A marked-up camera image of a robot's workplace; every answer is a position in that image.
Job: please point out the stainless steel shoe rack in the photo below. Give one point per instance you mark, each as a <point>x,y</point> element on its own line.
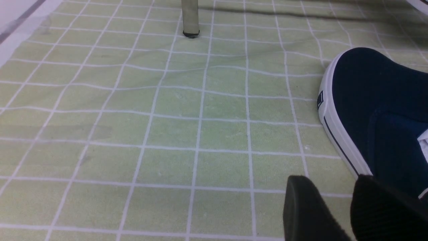
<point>190,10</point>

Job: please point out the navy slip-on shoe left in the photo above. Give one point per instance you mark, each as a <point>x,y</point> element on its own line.
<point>375,113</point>

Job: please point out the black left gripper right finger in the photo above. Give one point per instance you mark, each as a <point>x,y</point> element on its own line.
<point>381,213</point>

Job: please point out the black canvas sneaker left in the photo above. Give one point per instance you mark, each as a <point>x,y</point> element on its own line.
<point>420,5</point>

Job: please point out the green checkered table cloth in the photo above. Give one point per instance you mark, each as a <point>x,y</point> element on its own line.
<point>116,127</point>

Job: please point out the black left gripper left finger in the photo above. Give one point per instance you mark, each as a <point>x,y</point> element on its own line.
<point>306,216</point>

